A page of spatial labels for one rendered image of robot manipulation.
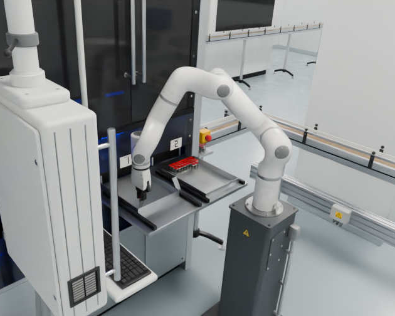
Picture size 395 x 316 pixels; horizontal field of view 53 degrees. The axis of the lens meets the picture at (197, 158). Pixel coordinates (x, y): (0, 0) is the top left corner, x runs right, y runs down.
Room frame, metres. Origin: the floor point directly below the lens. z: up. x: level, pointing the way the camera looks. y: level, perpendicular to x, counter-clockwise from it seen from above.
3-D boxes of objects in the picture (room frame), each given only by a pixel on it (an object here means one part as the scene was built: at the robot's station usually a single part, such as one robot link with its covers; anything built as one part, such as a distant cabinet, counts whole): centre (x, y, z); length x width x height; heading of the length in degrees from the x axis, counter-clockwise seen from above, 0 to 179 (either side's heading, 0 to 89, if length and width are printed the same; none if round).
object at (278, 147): (1.65, -0.36, 1.16); 0.19 x 0.12 x 0.24; 8
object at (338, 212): (2.22, -0.98, 0.50); 0.12 x 0.05 x 0.09; 47
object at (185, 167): (1.97, 0.06, 0.91); 0.18 x 0.02 x 0.05; 137
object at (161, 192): (1.72, 0.29, 0.90); 0.34 x 0.26 x 0.04; 47
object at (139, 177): (1.59, 0.26, 1.05); 0.10 x 0.08 x 0.11; 47
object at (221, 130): (2.54, -0.11, 0.92); 0.69 x 0.16 x 0.16; 137
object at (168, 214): (1.79, 0.13, 0.87); 0.70 x 0.48 x 0.02; 137
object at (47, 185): (1.16, 0.53, 1.19); 0.50 x 0.19 x 0.78; 45
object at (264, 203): (1.68, -0.35, 0.95); 0.19 x 0.19 x 0.18
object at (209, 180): (1.89, -0.02, 0.90); 0.34 x 0.26 x 0.04; 47
